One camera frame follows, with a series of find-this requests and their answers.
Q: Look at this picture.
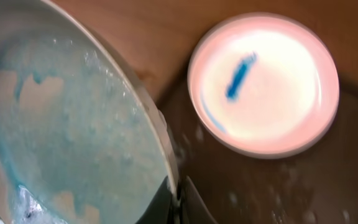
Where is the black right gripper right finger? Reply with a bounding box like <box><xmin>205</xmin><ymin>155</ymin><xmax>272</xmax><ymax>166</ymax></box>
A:
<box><xmin>180</xmin><ymin>176</ymin><xmax>218</xmax><ymax>224</ymax></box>

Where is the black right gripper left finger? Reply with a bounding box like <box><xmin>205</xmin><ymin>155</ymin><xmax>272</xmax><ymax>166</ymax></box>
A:
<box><xmin>136</xmin><ymin>177</ymin><xmax>173</xmax><ymax>224</ymax></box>

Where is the white plate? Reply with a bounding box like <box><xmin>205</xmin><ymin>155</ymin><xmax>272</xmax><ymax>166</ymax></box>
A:
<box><xmin>0</xmin><ymin>1</ymin><xmax>179</xmax><ymax>223</ymax></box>
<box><xmin>187</xmin><ymin>13</ymin><xmax>339</xmax><ymax>159</ymax></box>

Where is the dark brown serving tray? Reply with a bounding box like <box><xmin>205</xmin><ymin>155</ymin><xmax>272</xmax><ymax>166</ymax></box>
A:
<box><xmin>159</xmin><ymin>77</ymin><xmax>358</xmax><ymax>223</ymax></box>

